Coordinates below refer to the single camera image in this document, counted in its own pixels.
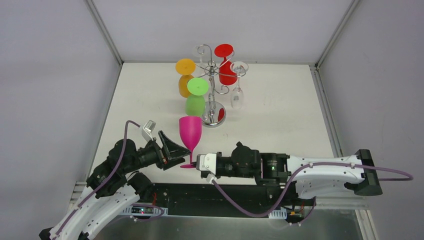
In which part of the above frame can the magenta plastic wine glass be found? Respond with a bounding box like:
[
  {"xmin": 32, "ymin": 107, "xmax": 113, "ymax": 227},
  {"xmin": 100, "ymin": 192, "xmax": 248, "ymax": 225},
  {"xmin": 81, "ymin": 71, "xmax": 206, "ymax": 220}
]
[{"xmin": 179, "ymin": 116, "xmax": 202, "ymax": 169}]

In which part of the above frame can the chrome wine glass rack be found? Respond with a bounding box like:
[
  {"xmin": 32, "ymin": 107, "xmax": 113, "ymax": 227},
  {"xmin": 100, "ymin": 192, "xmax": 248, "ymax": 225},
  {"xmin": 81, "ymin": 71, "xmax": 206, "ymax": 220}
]
[{"xmin": 195, "ymin": 43, "xmax": 235, "ymax": 128}]

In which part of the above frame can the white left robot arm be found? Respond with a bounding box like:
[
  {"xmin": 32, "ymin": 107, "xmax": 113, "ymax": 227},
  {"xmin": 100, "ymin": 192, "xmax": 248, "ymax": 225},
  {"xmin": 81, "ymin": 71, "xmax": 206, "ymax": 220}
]
[{"xmin": 39, "ymin": 131, "xmax": 192, "ymax": 240}]

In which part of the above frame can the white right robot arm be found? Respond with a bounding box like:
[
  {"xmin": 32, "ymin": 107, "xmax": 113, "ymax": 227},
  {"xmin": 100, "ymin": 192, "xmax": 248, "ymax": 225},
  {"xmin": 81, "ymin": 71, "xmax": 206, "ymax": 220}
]
[{"xmin": 194, "ymin": 142, "xmax": 383, "ymax": 205}]

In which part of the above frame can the green plastic wine glass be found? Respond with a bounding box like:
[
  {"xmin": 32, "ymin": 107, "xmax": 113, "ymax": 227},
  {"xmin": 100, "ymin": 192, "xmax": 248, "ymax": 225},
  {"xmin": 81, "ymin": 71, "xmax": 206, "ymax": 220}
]
[{"xmin": 185, "ymin": 77, "xmax": 209, "ymax": 117}]

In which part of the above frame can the orange plastic wine glass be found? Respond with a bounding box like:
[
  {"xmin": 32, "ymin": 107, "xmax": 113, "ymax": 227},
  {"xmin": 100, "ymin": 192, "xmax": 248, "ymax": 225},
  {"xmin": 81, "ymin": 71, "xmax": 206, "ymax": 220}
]
[{"xmin": 175, "ymin": 58, "xmax": 196, "ymax": 98}]

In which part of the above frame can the red plastic wine glass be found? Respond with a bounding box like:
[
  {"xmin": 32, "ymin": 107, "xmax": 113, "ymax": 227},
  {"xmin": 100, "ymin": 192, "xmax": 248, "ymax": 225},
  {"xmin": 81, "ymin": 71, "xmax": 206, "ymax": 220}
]
[{"xmin": 214, "ymin": 43, "xmax": 237, "ymax": 86}]

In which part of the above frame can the clear wine glass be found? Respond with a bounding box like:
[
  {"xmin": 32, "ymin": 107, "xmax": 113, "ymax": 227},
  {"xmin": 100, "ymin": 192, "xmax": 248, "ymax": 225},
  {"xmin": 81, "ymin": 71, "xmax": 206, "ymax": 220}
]
[{"xmin": 230, "ymin": 61, "xmax": 249, "ymax": 110}]

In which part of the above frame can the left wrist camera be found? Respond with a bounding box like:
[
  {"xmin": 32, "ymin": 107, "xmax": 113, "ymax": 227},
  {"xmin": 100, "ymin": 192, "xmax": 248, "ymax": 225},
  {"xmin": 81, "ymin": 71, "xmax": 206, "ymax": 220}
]
[{"xmin": 141, "ymin": 120, "xmax": 156, "ymax": 142}]

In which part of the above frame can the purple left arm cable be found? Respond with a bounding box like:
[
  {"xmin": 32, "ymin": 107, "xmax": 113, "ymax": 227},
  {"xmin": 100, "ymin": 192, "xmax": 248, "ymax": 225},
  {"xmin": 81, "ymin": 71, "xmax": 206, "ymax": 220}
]
[{"xmin": 51, "ymin": 120, "xmax": 142, "ymax": 240}]

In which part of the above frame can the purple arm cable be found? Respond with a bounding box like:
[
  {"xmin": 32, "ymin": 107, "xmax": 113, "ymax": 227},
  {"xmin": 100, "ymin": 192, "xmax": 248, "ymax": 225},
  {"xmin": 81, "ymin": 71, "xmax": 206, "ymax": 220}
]
[
  {"xmin": 51, "ymin": 120, "xmax": 142, "ymax": 240},
  {"xmin": 211, "ymin": 161, "xmax": 414, "ymax": 219}
]

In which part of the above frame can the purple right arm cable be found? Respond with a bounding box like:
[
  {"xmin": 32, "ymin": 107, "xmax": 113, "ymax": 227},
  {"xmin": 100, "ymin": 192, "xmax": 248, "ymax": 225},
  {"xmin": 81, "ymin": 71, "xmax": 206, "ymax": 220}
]
[{"xmin": 211, "ymin": 161, "xmax": 414, "ymax": 219}]

